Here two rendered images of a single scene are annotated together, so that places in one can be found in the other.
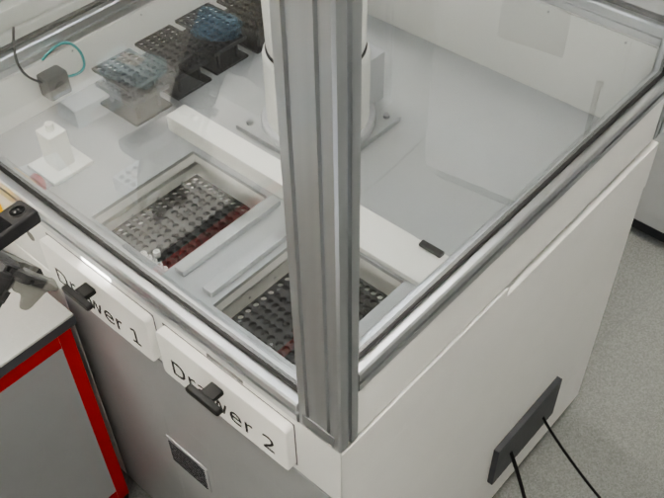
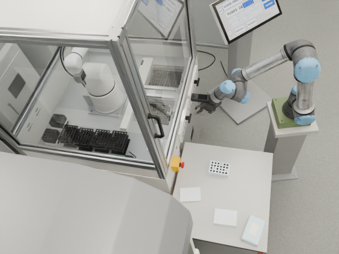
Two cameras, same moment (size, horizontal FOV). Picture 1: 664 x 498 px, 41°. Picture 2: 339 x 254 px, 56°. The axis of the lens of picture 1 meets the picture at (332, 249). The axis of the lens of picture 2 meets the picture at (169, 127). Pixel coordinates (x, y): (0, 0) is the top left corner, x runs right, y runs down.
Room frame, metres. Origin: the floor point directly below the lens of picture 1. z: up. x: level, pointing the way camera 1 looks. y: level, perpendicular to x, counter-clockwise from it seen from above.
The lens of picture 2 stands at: (1.50, 1.52, 2.63)
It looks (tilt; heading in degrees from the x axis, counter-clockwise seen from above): 56 degrees down; 252
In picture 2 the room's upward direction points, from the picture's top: 14 degrees counter-clockwise
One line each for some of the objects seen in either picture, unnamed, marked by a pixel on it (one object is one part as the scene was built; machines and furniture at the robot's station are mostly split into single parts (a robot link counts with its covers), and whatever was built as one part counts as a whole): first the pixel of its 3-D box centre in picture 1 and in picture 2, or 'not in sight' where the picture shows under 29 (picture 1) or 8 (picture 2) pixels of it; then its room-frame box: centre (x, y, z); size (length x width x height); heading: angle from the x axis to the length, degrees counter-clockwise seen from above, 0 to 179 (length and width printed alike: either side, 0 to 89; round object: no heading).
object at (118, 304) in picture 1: (99, 296); (184, 120); (1.02, 0.41, 0.87); 0.29 x 0.02 x 0.11; 47
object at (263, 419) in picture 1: (224, 395); (192, 84); (0.81, 0.17, 0.87); 0.29 x 0.02 x 0.11; 47
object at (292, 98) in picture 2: not in sight; (300, 95); (0.36, 0.73, 0.99); 0.13 x 0.12 x 0.14; 57
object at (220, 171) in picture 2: not in sight; (219, 169); (1.01, 0.79, 0.78); 0.12 x 0.08 x 0.04; 136
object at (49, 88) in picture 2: not in sight; (51, 110); (1.68, 0.41, 1.52); 0.87 x 0.01 x 0.86; 137
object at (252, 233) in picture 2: not in sight; (253, 230); (1.06, 1.21, 0.78); 0.15 x 0.10 x 0.04; 34
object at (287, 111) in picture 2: not in sight; (295, 105); (0.36, 0.72, 0.87); 0.15 x 0.15 x 0.10
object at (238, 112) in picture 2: not in sight; (242, 62); (0.17, -0.06, 0.51); 0.50 x 0.45 x 1.02; 92
